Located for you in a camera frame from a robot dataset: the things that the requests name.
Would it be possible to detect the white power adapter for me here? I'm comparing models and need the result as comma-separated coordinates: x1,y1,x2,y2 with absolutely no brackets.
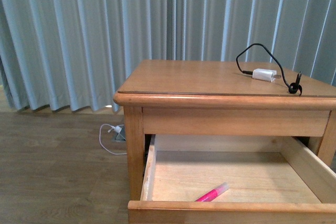
252,68,282,82

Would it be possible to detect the metal floor outlet box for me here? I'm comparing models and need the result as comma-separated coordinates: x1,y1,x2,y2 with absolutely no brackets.
112,126,126,142

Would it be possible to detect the pink marker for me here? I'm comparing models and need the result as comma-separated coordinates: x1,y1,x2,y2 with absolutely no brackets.
196,182,229,202

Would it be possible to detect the wooden nightstand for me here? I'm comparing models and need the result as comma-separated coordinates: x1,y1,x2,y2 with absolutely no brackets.
112,59,336,204

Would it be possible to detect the grey pleated curtain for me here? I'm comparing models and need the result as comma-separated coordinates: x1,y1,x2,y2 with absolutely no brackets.
1,0,335,111

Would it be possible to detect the wooden drawer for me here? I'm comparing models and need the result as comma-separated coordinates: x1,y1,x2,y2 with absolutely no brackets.
128,135,335,223

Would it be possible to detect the white floor charger plug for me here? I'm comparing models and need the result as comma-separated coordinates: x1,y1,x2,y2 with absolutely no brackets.
108,125,122,134

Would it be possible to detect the white floor cable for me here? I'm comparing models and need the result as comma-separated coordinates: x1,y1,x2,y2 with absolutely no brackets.
99,123,128,155

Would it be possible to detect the black cable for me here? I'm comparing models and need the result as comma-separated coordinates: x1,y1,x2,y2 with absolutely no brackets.
235,43,303,95

